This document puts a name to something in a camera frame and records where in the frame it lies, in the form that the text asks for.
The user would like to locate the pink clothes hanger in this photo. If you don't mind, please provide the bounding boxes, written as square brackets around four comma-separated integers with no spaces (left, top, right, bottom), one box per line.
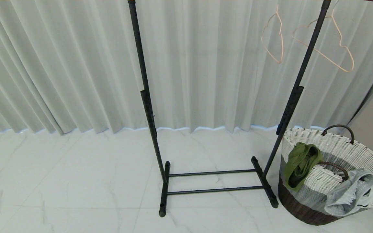
[261,5,284,64]
[291,0,355,73]

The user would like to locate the green shirt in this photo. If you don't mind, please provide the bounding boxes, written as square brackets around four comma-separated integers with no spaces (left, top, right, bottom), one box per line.
[283,142,324,192]

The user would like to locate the pale grey trousers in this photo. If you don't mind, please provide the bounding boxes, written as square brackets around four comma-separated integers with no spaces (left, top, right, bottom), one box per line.
[324,168,373,217]

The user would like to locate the black clothes rack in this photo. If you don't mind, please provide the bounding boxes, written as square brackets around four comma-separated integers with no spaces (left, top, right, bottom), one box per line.
[128,0,373,218]

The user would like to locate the white laundry basket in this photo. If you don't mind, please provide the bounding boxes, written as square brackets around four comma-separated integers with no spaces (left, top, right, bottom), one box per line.
[277,124,373,226]

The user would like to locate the white curtain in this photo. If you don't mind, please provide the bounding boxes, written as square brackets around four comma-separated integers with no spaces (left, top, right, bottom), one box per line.
[0,0,373,135]

